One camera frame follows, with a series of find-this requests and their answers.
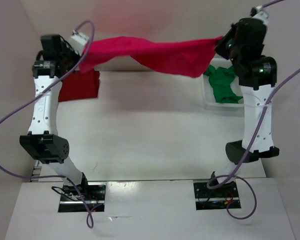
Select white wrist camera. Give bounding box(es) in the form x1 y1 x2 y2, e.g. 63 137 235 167
250 5 270 26
68 30 89 49

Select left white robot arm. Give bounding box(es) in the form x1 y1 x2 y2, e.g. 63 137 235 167
19 32 90 200

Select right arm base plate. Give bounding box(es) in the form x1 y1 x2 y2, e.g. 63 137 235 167
193 181 241 211

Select white plastic basket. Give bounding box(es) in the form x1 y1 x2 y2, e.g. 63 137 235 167
201 58 244 111

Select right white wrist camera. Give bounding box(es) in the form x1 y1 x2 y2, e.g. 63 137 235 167
250 5 270 26

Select dark red t shirt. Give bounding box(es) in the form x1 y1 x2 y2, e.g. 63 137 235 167
58 70 100 103

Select pink t shirt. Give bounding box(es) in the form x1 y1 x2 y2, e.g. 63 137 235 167
79 36 222 78

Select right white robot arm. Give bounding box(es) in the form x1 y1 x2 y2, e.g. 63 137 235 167
207 17 280 197

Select green t shirt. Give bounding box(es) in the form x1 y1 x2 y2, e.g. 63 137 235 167
204 65 243 104

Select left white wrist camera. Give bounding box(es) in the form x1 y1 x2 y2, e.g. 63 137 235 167
68 30 89 49

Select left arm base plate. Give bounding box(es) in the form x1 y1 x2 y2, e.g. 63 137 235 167
58 181 107 213

